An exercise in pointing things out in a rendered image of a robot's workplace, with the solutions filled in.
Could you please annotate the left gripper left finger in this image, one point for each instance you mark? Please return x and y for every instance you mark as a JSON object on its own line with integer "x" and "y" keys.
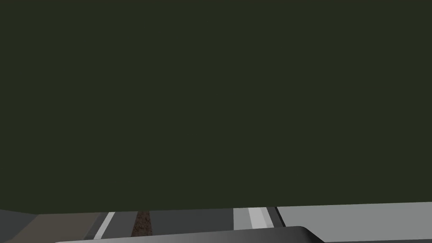
{"x": 116, "y": 224}

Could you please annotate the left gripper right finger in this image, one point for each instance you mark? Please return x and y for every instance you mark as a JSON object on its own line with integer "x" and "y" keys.
{"x": 256, "y": 218}

